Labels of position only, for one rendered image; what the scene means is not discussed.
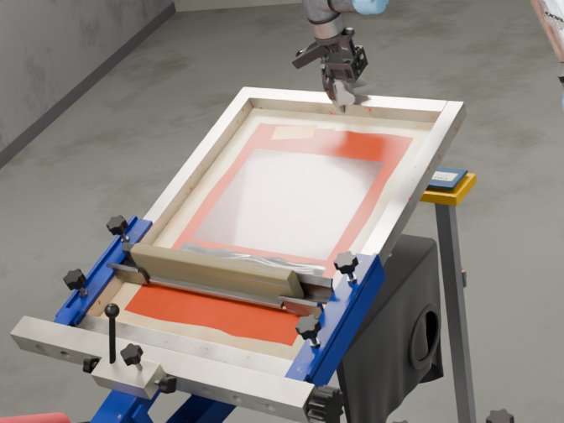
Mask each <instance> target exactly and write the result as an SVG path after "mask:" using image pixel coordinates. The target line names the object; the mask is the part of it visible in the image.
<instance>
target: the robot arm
mask: <svg viewBox="0 0 564 423"><path fill-rule="evenodd" d="M301 1H302V3H303V6H304V9H305V13H306V16H307V18H308V23H309V25H310V28H311V32H312V34H313V36H314V37H315V40H316V42H314V43H313V44H310V45H308V46H307V47H305V48H304V49H303V50H299V51H298V52H297V53H296V55H295V58H294V59H293V60H292V62H291V63H292V64H293V65H294V67H295V68H296V69H298V70H299V69H300V68H301V67H303V66H305V65H308V64H309V63H311V62H312V61H314V60H316V59H318V58H320V57H321V77H322V84H323V87H324V90H325V93H326V94H327V96H328V98H329V100H331V101H332V104H333V105H334V106H335V107H336V108H337V110H338V111H340V112H341V113H345V109H344V106H343V105H347V104H351V103H355V97H354V95H353V88H357V87H361V86H366V81H365V80H364V79H363V78H360V75H361V74H362V72H363V70H364V69H365V67H366V66H367V65H368V60H367V57H366V54H365V51H364V47H363V45H354V43H353V39H352V37H353V36H354V34H355V32H354V28H346V27H345V22H344V18H343V16H342V13H361V14H365V15H368V14H378V13H382V12H383V11H384V10H385V8H386V6H387V5H388V3H389V0H301ZM530 3H531V5H532V7H533V9H534V10H535V13H536V15H537V17H538V19H539V21H540V24H541V26H542V28H543V29H544V31H545V33H546V36H547V38H548V39H549V41H550V43H551V46H552V48H553V50H554V51H555V53H556V56H557V58H558V60H559V61H560V66H559V68H558V71H557V76H558V78H559V80H560V82H561V84H562V86H563V88H564V0H530ZM334 78H335V79H336V80H339V81H334Z"/></svg>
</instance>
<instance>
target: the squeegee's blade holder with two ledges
mask: <svg viewBox="0 0 564 423"><path fill-rule="evenodd" d="M149 281H150V283H151V284H156V285H163V286H168V287H172V288H176V289H181V290H189V291H194V292H198V293H202V294H207V295H214V296H219V297H223V298H228V299H232V300H240V301H244V302H248V303H253V304H257V305H262V306H269V307H273V308H278V309H282V308H283V307H284V305H285V304H284V302H283V301H282V300H275V299H270V298H266V297H262V296H257V295H249V294H244V293H240V292H236V291H231V290H223V289H218V288H214V287H210V286H205V285H197V284H192V283H188V282H184V281H179V280H174V279H166V278H162V277H158V276H153V275H152V276H151V278H150V279H149Z"/></svg>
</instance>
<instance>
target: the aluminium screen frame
mask: <svg viewBox="0 0 564 423"><path fill-rule="evenodd" d="M354 97H355V103H351V104H347V105H343V106H344V109H345V113H341V112H340V111H338V110H337V108H336V107H335V106H334V105H333V104H332V101H331V100H329V98H328V96H327V94H326V93H325V92H315V91H292V90H279V89H266V88H253V87H244V88H243V89H242V90H241V91H240V92H239V93H238V95H237V96H236V97H235V99H234V100H233V101H232V103H231V104H230V106H229V107H228V108H227V110H226V111H225V112H224V113H223V114H222V116H221V117H220V118H219V120H218V121H217V122H216V124H215V125H214V126H213V128H212V129H211V131H210V132H209V133H208V135H207V136H206V137H205V138H204V139H203V140H202V142H201V143H200V145H199V146H198V147H197V149H196V150H195V151H194V153H193V154H192V155H191V157H190V158H189V159H188V160H187V161H186V163H185V164H184V165H183V167H182V168H181V169H180V171H179V172H178V174H177V175H176V176H175V178H174V179H173V180H172V181H171V182H170V184H169V185H168V186H167V188H166V189H165V190H164V192H163V193H162V194H161V196H160V197H159V199H158V200H157V201H156V202H155V203H154V205H153V206H152V207H151V208H150V210H149V211H148V213H147V214H146V215H145V217H144V218H143V219H144V220H150V221H152V222H153V225H152V226H151V228H150V229H149V230H148V231H147V232H146V234H145V235H144V237H143V238H142V239H141V240H140V242H139V243H143V244H148V245H152V244H153V243H154V241H155V240H156V239H157V237H158V236H159V235H160V234H161V233H162V231H163V230H164V229H165V227H166V226H167V224H168V223H169V221H170V220H171V218H172V217H173V216H174V214H176V212H177V211H178V210H179V208H180V207H181V205H182V204H183V203H184V201H185V200H186V198H187V197H188V195H189V194H190V193H191V192H192V191H193V189H194V188H195V187H196V185H197V184H198V182H199V181H200V180H201V178H202V177H203V175H204V174H205V173H206V172H207V170H208V169H209V168H210V166H211V165H212V163H213V162H214V161H215V159H216V158H217V156H218V155H219V154H220V153H221V152H222V150H223V149H224V147H225V146H226V145H227V143H228V142H229V140H230V139H231V138H232V136H233V135H234V134H235V133H236V132H237V130H238V129H239V127H240V126H241V125H242V123H243V121H244V120H245V119H246V117H247V116H248V115H249V113H250V112H251V111H252V110H253V109H254V108H257V109H268V110H278V111H288V112H308V113H320V114H330V115H341V116H351V117H362V118H382V119H393V120H403V121H414V122H424V123H435V125H434V127H433V128H432V130H431V132H430V133H429V135H428V137H427V138H426V141H425V142H424V143H423V145H422V147H421V149H420V151H419V153H418V154H417V155H416V157H415V159H414V161H413V163H412V165H411V166H410V168H409V170H408V171H407V173H406V175H405V177H404V179H403V180H402V181H401V183H400V185H399V187H398V189H397V191H396V192H395V193H394V196H393V197H392V199H391V201H390V203H389V204H388V206H387V208H386V209H385V211H384V214H383V215H382V216H381V218H380V219H379V222H378V224H377V225H376V227H375V229H374V230H373V232H372V234H371V236H370V237H369V239H368V241H367V242H366V244H365V246H364V247H363V250H362V252H361V253H363V254H368V255H373V253H377V254H378V255H379V258H380V261H381V264H382V266H384V264H385V262H386V260H387V258H388V257H389V255H390V253H391V251H392V250H393V248H394V246H395V244H396V243H397V241H398V239H399V237H400V234H401V233H402V232H403V230H404V228H405V226H406V224H407V222H408V221H409V219H410V217H411V215H412V213H413V211H414V210H415V208H416V206H417V204H418V203H419V201H420V199H421V197H422V196H423V194H424V192H425V190H426V188H427V186H428V185H429V183H430V181H431V179H432V177H433V175H434V174H435V173H436V170H437V168H438V166H439V164H440V163H441V161H442V159H443V157H444V156H445V154H446V152H447V150H448V149H449V147H450V145H451V143H452V141H453V139H454V138H455V136H456V134H457V132H458V130H459V128H460V127H461V126H462V123H463V121H464V119H465V118H466V116H467V112H466V108H465V105H464V102H452V101H439V100H427V99H414V98H402V97H378V96H365V95H354ZM125 281H126V280H123V279H118V278H117V276H116V275H114V276H113V277H112V279H111V280H110V282H109V283H108V284H107V286H106V287H105V289H104V290H103V291H102V293H101V294H100V295H99V296H98V297H97V299H96V300H95V301H94V303H93V304H92V305H91V307H90V308H89V310H88V311H87V312H86V314H85V315H84V316H83V317H82V318H81V320H80V321H79V323H78V324H77V325H71V324H70V326H71V327H75V328H79V329H82V330H86V331H90V332H96V333H100V334H103V335H108V336H109V320H108V319H105V318H101V317H99V316H100V315H101V313H102V312H103V311H104V309H105V307H106V305H108V304H109V302H110V301H111V299H112V298H113V296H115V294H116V293H117V292H118V290H119V289H120V288H121V286H122V285H123V283H124V282H125ZM116 337H117V338H121V339H125V340H129V341H132V342H138V343H142V344H146V345H150V346H153V347H160V348H163V349H167V350H170V351H175V352H178V353H184V354H188V355H192V356H196V357H199V358H206V359H210V360H213V361H217V362H220V363H227V364H231V365H234V366H238V367H242V368H248V369H252V370H255V371H259V372H263V373H269V374H273V375H277V376H280V377H284V376H285V375H286V373H287V371H288V370H289V368H290V365H291V364H292V363H293V361H290V360H286V359H283V358H276V357H272V356H268V355H264V354H260V353H256V352H250V351H246V350H242V349H238V348H234V347H228V346H223V345H220V344H216V343H212V342H205V341H202V340H197V339H194V338H190V337H183V336H179V335H175V334H171V333H168V332H161V331H157V330H153V329H149V328H146V327H141V326H135V325H131V324H128V323H123V322H120V321H116Z"/></svg>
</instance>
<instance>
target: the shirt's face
mask: <svg viewBox="0 0 564 423"><path fill-rule="evenodd" d="M433 242H434V240H433V239H432V238H423V237H417V236H411V235H404V234H400V236H399V239H398V241H397V243H396V244H395V246H394V248H393V250H392V251H391V253H392V255H391V256H390V258H389V259H388V260H387V261H386V262H385V264H384V266H383V269H384V273H385V276H386V279H385V281H384V282H383V284H382V286H381V288H380V290H379V292H378V294H377V295H376V297H375V299H374V300H373V303H372V305H371V306H370V308H369V309H368V312H367V314H366V316H365V317H364V318H363V321H362V323H361V325H360V327H359V328H358V330H357V332H356V334H355V336H356V335H357V333H358V332H359V331H360V330H361V328H362V327H363V326H364V325H365V323H366V322H367V321H368V320H369V318H370V317H371V316H372V315H373V314H374V312H375V311H376V310H377V309H378V308H379V307H380V306H381V305H382V303H383V302H384V301H385V300H386V298H387V297H388V296H389V295H390V293H391V292H392V291H393V290H394V288H395V287H396V286H397V285H398V284H399V282H400V281H401V280H402V279H403V278H404V277H405V276H406V275H407V273H408V272H409V271H410V270H411V268H412V267H413V266H414V265H415V263H416V262H417V261H418V260H419V259H420V257H421V256H422V255H423V254H424V252H425V251H426V250H427V249H428V248H429V247H430V246H431V245H432V243H433ZM355 336H354V337H355Z"/></svg>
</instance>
